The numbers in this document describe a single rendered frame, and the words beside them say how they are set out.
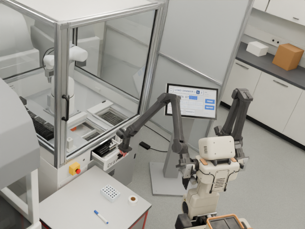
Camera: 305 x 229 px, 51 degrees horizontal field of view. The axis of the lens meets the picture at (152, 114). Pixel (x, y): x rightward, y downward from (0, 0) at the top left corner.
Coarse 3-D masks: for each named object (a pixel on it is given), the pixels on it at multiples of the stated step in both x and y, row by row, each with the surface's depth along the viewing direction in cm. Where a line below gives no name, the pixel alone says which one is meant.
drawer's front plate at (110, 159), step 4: (116, 152) 253; (128, 152) 269; (112, 156) 249; (116, 156) 254; (104, 160) 244; (108, 160) 247; (112, 160) 252; (116, 160) 257; (104, 164) 246; (108, 164) 250; (112, 164) 255; (104, 168) 248; (108, 168) 252
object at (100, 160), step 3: (114, 141) 270; (117, 144) 270; (117, 147) 271; (117, 150) 269; (93, 153) 253; (108, 153) 265; (93, 156) 254; (96, 156) 252; (99, 156) 251; (105, 156) 261; (93, 159) 256; (96, 159) 253; (99, 159) 251; (102, 159) 249; (99, 162) 252; (102, 162) 250; (102, 165) 252
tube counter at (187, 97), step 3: (186, 96) 309; (189, 96) 309; (192, 96) 310; (195, 96) 310; (198, 96) 311; (201, 96) 311; (189, 99) 309; (192, 99) 310; (195, 99) 310; (198, 99) 311; (201, 99) 311
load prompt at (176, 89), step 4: (176, 88) 308; (180, 88) 309; (184, 88) 309; (176, 92) 307; (180, 92) 308; (184, 92) 309; (188, 92) 310; (192, 92) 310; (196, 92) 311; (200, 92) 312
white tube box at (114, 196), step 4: (108, 188) 239; (112, 188) 240; (100, 192) 237; (104, 192) 235; (108, 192) 235; (112, 192) 236; (116, 192) 237; (104, 196) 236; (108, 196) 233; (112, 196) 233; (116, 196) 234; (112, 200) 232
